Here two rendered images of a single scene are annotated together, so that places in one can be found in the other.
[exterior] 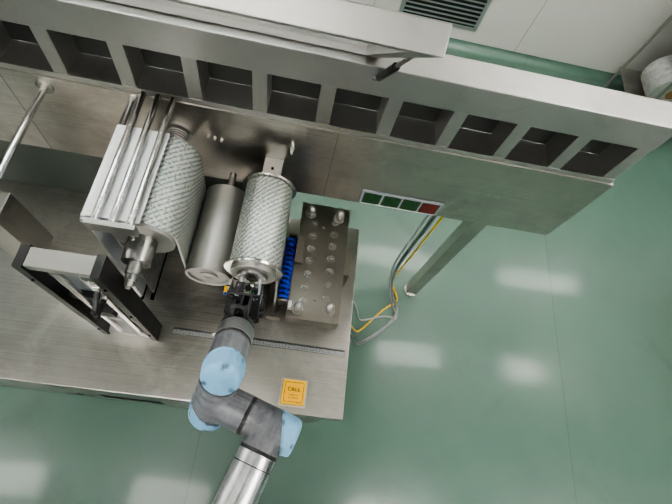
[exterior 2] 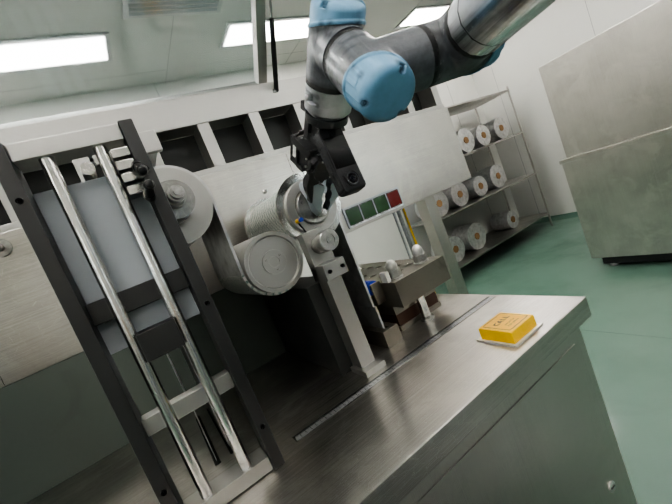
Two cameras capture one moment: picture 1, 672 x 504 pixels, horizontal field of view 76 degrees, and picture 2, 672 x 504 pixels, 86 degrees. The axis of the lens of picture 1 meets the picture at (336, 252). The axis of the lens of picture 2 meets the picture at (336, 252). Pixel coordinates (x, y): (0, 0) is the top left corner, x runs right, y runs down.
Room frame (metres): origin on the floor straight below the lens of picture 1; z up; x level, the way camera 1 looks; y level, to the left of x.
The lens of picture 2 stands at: (-0.37, 0.35, 1.22)
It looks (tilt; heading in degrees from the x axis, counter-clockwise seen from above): 6 degrees down; 345
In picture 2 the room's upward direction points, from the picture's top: 22 degrees counter-clockwise
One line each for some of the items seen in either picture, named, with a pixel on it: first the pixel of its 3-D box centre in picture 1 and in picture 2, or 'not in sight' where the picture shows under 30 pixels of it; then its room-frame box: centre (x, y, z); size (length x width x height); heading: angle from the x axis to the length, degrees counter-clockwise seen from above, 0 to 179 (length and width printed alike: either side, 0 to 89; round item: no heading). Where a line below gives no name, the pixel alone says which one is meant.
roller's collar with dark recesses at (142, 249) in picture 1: (139, 251); (172, 203); (0.28, 0.41, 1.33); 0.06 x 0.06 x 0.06; 13
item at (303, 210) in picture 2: (252, 275); (312, 205); (0.36, 0.17, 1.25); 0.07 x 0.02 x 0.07; 103
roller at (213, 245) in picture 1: (218, 234); (256, 265); (0.46, 0.32, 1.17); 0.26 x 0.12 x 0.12; 13
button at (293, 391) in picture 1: (293, 392); (507, 327); (0.17, -0.04, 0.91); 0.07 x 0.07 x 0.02; 13
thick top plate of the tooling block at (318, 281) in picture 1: (319, 263); (374, 281); (0.56, 0.04, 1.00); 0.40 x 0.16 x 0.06; 13
